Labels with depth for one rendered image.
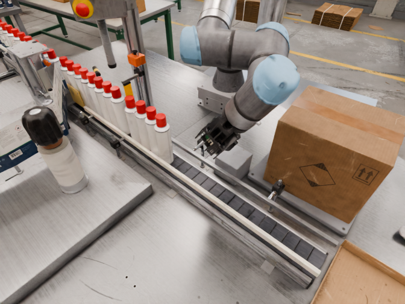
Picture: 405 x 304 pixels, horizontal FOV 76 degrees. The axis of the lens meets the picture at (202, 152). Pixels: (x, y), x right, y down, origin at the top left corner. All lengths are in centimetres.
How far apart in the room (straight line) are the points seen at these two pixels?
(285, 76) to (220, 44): 16
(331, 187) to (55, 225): 83
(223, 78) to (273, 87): 76
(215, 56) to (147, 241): 57
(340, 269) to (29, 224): 91
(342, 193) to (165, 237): 54
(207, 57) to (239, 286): 59
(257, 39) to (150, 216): 62
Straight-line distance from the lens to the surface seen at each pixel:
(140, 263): 83
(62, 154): 85
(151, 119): 87
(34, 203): 100
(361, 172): 80
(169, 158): 93
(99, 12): 99
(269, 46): 54
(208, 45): 55
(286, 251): 76
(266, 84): 46
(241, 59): 55
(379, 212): 106
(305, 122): 80
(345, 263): 90
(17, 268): 89
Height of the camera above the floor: 158
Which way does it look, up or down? 45 degrees down
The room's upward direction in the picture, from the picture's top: straight up
